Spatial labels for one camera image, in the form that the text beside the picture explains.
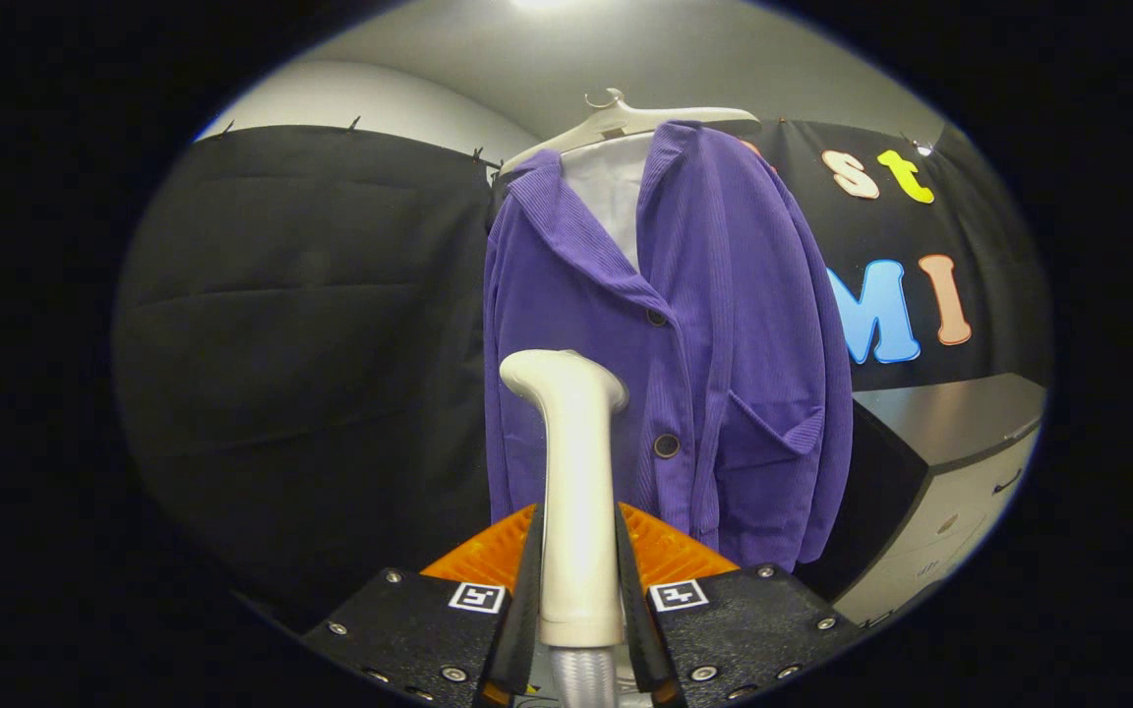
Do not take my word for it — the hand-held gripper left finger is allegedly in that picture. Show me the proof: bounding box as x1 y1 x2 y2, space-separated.
301 503 544 708

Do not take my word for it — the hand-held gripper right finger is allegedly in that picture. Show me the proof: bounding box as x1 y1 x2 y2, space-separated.
614 501 864 708

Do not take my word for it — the purple corduroy jacket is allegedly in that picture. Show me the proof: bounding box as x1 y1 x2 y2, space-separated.
483 120 856 574

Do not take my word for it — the white garment steamer head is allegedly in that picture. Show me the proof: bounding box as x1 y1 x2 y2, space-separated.
500 349 630 649

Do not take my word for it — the grey cabinet with dark top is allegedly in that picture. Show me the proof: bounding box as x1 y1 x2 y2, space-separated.
797 372 1049 630

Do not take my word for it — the white plastic garment hanger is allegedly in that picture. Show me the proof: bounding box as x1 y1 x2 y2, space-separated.
499 88 763 179

